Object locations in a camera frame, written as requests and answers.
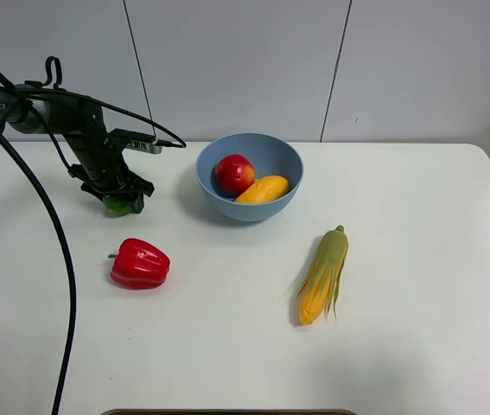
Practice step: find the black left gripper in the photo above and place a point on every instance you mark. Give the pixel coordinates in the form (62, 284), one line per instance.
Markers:
(103, 170)

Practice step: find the green lime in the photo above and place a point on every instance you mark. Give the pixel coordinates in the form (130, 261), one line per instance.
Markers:
(117, 206)

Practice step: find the red apple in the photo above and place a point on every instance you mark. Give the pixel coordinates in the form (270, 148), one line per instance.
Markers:
(234, 174)

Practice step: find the yellow mango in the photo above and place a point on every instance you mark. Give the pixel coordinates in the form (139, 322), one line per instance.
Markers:
(266, 189)

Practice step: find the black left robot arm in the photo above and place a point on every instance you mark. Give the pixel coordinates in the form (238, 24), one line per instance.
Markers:
(31, 109)

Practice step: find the red bell pepper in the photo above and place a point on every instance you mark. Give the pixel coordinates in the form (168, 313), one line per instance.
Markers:
(138, 265)

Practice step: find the corn cob with husk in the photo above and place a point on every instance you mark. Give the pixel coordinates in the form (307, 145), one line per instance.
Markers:
(320, 289)

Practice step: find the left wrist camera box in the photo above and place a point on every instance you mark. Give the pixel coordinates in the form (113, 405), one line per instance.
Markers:
(137, 141)

